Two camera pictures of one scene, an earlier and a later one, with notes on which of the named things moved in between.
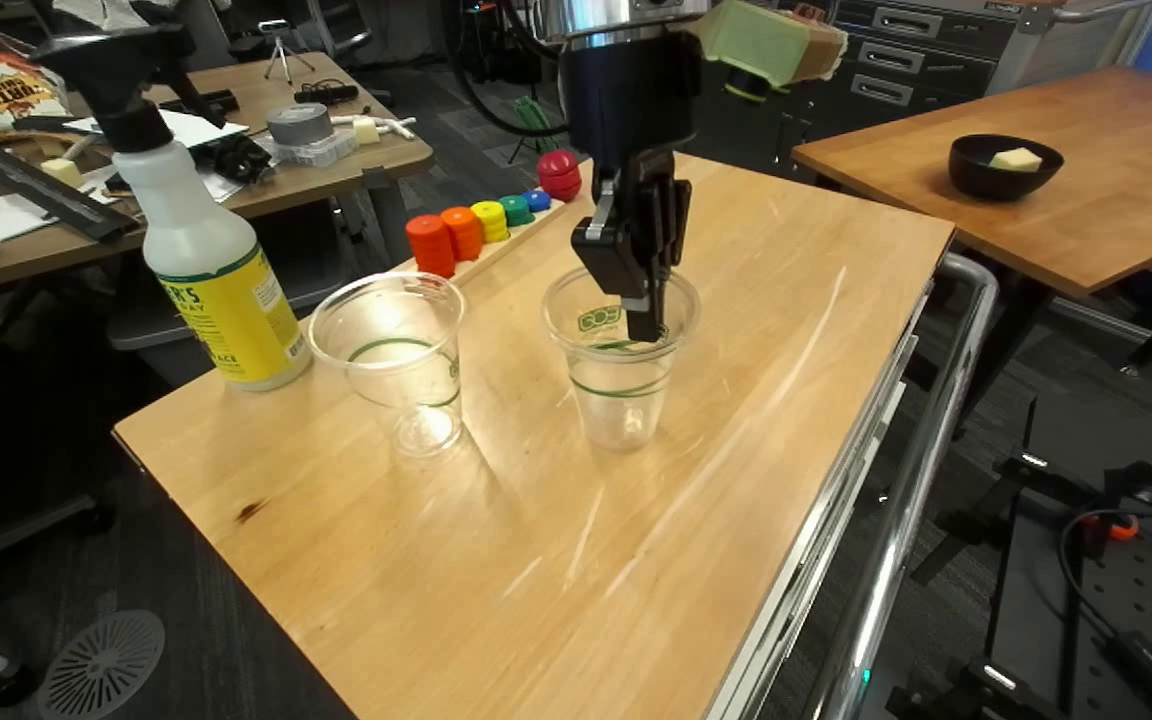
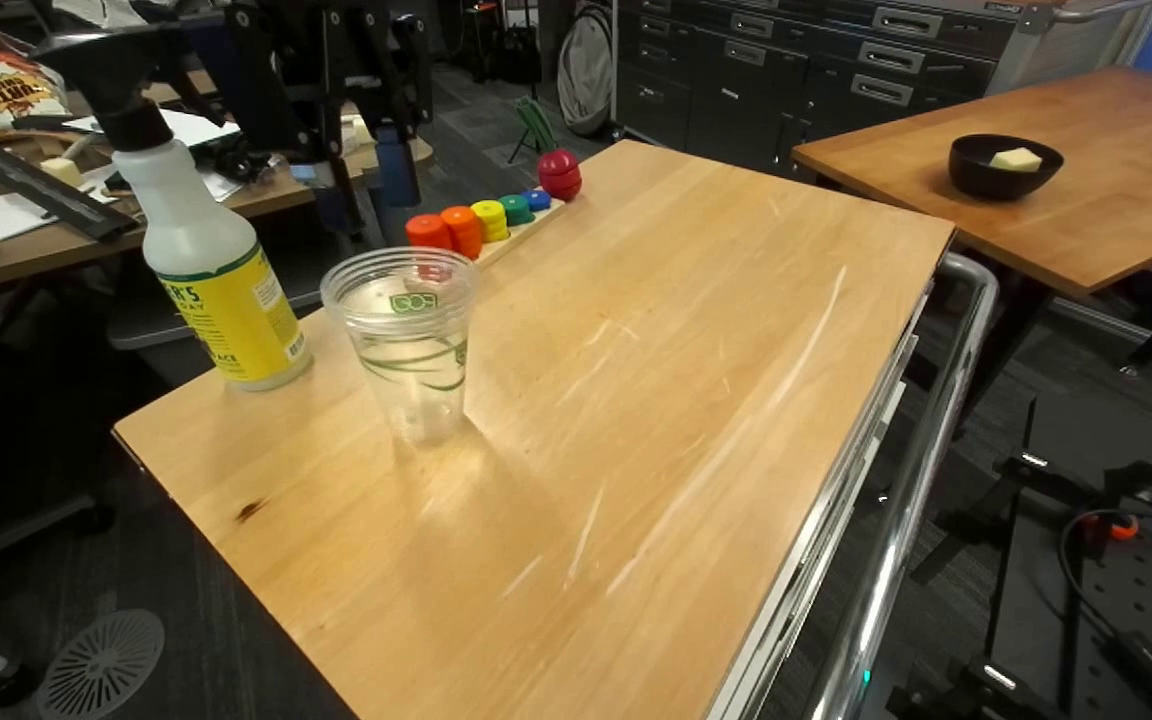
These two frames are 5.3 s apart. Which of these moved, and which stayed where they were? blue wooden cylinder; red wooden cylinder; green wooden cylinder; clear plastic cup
Moved: clear plastic cup
Stayed: red wooden cylinder; blue wooden cylinder; green wooden cylinder
